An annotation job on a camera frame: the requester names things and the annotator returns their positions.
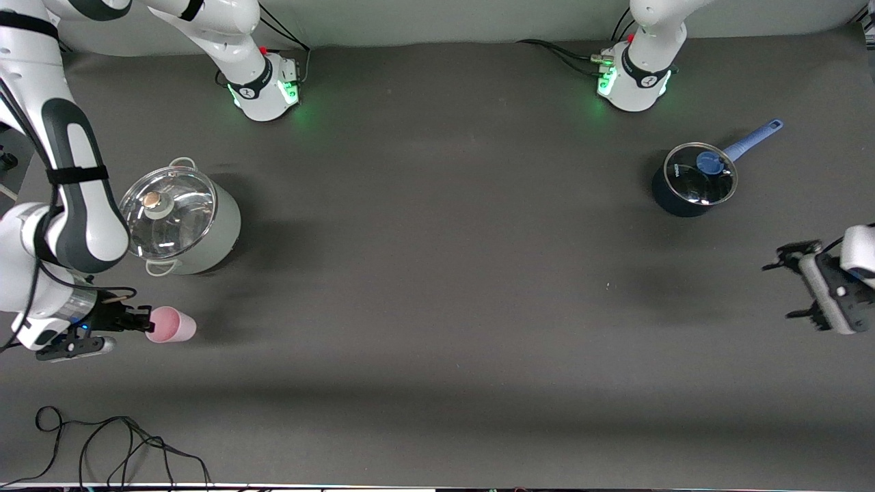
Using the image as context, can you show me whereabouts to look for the pink plastic cup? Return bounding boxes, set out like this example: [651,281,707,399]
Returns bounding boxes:
[145,306,198,344]

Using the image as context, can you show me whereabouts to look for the glass lid with tan knob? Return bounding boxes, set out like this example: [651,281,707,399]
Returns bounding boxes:
[120,166,218,260]

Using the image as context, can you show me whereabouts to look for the pale green stock pot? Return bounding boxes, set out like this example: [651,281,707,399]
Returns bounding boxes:
[120,157,242,277]

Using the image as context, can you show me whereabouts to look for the glass lid with blue knob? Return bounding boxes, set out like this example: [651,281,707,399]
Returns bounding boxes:
[664,142,739,206]

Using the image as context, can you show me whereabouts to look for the dark blue saucepan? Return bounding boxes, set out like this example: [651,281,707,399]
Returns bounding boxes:
[651,119,785,218]

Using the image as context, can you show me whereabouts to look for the dark grey table mat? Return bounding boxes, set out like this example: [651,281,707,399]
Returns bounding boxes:
[0,24,875,487]

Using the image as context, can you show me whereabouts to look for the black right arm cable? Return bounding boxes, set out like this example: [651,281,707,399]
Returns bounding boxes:
[0,75,139,351]

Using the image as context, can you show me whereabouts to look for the thin black loose cable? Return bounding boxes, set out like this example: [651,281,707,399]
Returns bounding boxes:
[0,406,213,487]

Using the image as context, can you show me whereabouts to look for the black right arm base cables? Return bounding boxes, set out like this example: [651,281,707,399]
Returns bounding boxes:
[250,10,312,86]

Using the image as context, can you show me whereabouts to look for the black arm base cables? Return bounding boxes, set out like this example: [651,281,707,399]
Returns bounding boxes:
[516,39,613,77]
[250,10,312,86]

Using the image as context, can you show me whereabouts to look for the black left arm base cables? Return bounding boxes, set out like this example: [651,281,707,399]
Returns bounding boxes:
[516,39,613,77]

